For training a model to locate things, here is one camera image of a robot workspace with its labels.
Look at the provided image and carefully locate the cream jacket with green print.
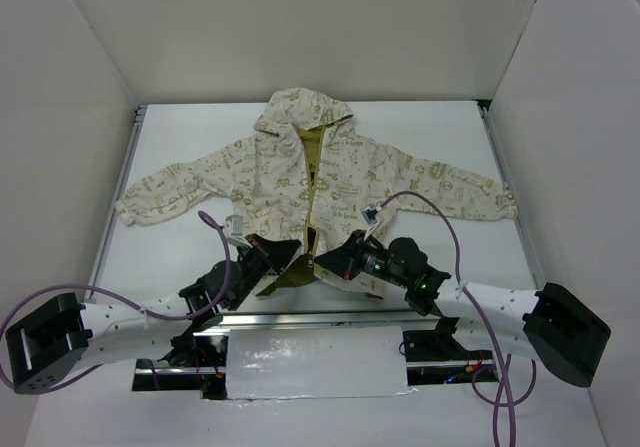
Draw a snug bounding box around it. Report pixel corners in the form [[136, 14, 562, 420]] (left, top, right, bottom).
[[115, 88, 517, 297]]

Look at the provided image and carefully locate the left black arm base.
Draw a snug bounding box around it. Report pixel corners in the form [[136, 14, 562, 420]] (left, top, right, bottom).
[[160, 331, 228, 367]]

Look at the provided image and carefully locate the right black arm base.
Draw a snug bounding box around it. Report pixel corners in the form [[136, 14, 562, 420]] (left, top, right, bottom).
[[398, 318, 492, 363]]

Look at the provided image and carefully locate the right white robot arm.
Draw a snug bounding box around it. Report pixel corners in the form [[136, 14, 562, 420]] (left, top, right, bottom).
[[316, 230, 611, 388]]

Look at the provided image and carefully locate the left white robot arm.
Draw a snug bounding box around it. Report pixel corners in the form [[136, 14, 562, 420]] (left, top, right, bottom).
[[5, 234, 301, 395]]

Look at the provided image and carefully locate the silver foil covered panel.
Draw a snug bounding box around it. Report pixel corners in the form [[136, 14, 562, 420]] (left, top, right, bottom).
[[226, 326, 411, 400]]

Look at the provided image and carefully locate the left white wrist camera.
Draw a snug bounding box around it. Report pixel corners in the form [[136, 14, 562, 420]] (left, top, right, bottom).
[[223, 215, 247, 248]]

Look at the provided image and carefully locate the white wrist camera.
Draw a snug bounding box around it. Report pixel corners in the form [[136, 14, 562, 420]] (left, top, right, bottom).
[[223, 215, 247, 248], [361, 204, 388, 239]]

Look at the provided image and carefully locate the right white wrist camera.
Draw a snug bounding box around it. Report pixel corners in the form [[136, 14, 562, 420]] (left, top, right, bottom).
[[361, 204, 388, 239]]

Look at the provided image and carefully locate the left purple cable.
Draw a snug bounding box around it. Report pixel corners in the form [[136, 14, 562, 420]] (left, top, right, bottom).
[[0, 210, 234, 393]]

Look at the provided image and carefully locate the aluminium front rail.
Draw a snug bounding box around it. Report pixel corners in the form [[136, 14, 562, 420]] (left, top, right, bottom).
[[200, 310, 439, 335]]

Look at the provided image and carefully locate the left aluminium frame rail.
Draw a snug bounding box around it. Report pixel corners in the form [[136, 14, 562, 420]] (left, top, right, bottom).
[[89, 105, 148, 286]]

